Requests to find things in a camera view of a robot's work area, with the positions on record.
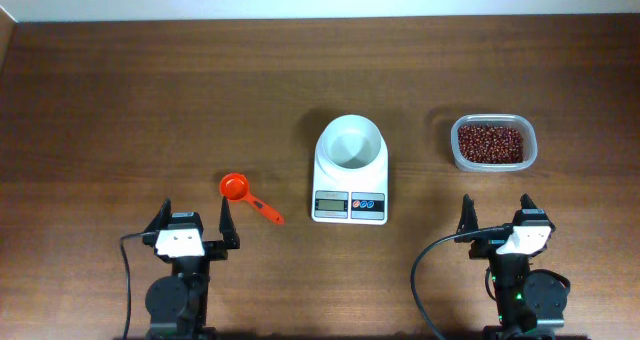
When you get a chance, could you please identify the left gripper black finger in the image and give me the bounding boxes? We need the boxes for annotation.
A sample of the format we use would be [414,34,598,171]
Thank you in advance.
[145,198,171,232]
[219,196,240,249]

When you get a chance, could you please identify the white round bowl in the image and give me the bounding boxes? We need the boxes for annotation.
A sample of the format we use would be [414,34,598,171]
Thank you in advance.
[318,114,383,170]

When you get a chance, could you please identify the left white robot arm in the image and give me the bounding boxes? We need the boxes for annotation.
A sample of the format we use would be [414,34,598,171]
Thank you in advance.
[143,198,240,340]

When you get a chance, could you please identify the white digital kitchen scale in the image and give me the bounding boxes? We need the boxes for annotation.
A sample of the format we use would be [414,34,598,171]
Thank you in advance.
[311,139,389,225]

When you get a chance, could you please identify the orange plastic measuring scoop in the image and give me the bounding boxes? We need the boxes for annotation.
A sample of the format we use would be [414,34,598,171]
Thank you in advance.
[219,173,285,225]

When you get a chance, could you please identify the clear plastic food container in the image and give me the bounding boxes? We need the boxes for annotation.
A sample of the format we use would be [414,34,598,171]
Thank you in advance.
[450,114,538,172]

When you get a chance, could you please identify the red beans in container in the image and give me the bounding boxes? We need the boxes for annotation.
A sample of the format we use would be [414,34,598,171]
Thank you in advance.
[457,125,524,164]

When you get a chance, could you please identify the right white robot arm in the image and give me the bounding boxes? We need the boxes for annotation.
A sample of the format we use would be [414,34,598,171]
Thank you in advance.
[456,194,571,339]

